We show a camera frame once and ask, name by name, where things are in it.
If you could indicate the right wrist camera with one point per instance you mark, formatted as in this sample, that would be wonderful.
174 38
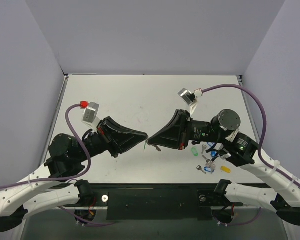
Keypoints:
190 99

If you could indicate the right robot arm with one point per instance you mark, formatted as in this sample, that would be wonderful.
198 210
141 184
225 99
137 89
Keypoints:
282 194

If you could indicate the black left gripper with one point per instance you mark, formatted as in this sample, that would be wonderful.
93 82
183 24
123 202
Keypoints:
106 137

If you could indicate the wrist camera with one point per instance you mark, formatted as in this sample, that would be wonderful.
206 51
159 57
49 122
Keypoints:
190 99
90 115

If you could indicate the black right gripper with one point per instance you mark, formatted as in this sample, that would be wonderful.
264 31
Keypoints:
185 130

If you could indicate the blue tag key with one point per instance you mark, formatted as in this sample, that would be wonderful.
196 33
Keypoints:
205 169

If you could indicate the silver key cluster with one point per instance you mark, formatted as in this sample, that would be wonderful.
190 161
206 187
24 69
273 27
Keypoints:
209 162

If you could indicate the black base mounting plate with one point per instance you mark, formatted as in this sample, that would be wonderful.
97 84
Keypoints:
157 201

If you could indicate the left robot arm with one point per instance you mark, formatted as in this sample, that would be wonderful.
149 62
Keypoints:
67 153

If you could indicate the yellow key tag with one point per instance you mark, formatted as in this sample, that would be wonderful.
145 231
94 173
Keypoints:
225 169

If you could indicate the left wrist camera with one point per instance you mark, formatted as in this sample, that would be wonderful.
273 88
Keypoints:
90 115

